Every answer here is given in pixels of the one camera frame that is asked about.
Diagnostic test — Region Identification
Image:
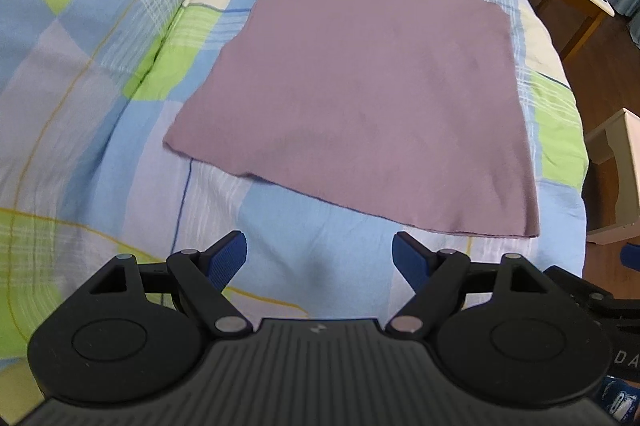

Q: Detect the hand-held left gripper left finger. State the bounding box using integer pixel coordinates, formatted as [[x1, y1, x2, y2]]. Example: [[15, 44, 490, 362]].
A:
[[87, 230, 248, 338]]

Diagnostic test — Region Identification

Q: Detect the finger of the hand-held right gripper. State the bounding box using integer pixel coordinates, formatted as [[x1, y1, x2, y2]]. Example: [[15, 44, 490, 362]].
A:
[[544, 265, 622, 315], [619, 242, 640, 268]]

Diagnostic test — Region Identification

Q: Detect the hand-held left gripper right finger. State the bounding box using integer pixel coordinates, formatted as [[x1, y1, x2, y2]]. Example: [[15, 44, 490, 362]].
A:
[[391, 231, 549, 338]]

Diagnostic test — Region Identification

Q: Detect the purple sleeveless top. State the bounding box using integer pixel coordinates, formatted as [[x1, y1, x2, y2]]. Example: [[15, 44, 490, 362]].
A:
[[162, 0, 542, 239]]

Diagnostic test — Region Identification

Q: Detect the blue patterned cloth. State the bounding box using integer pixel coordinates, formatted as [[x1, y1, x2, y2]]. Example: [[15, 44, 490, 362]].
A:
[[597, 378, 640, 426]]

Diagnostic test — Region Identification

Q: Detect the white stool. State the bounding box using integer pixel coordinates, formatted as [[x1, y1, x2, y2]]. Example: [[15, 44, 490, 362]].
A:
[[584, 107, 640, 247]]

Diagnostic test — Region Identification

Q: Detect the checked bed sheet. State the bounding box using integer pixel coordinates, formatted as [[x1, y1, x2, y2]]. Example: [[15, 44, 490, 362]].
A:
[[0, 0, 588, 372]]

